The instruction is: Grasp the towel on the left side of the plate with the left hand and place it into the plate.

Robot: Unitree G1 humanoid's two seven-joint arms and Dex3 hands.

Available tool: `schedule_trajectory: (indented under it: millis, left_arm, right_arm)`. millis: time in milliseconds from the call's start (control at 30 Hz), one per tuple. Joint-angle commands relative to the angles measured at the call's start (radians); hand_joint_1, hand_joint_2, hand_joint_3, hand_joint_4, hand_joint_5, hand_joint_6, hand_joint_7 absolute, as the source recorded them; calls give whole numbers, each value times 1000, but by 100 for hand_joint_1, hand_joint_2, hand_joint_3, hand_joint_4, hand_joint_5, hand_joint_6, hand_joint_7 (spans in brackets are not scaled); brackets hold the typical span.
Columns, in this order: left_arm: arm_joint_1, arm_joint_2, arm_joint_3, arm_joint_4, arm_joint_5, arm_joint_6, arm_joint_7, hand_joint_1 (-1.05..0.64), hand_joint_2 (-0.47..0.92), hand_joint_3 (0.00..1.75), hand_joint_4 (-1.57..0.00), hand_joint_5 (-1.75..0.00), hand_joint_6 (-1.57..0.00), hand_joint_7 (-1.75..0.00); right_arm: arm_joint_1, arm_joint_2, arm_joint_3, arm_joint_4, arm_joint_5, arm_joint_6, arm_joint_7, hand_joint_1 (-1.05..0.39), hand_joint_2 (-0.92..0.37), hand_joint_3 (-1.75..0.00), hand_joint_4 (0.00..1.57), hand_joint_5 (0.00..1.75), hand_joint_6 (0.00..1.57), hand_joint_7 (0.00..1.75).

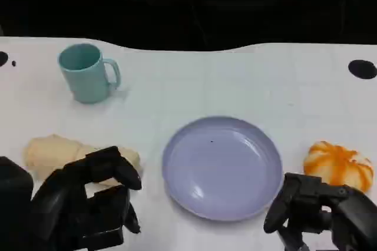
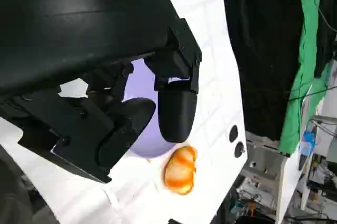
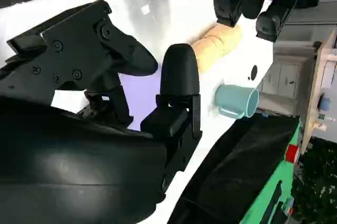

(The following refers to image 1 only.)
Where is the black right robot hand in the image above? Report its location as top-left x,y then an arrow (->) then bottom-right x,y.
263,172 -> 377,251

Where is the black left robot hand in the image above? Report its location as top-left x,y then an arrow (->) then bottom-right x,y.
28,146 -> 143,251

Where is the orange and white bread roll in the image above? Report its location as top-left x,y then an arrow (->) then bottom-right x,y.
303,140 -> 375,193

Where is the pale green mug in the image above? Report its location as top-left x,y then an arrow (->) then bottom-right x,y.
57,43 -> 122,104

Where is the lilac plate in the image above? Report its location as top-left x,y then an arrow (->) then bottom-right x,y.
161,116 -> 283,222

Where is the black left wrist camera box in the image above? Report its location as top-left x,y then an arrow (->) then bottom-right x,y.
0,156 -> 34,251

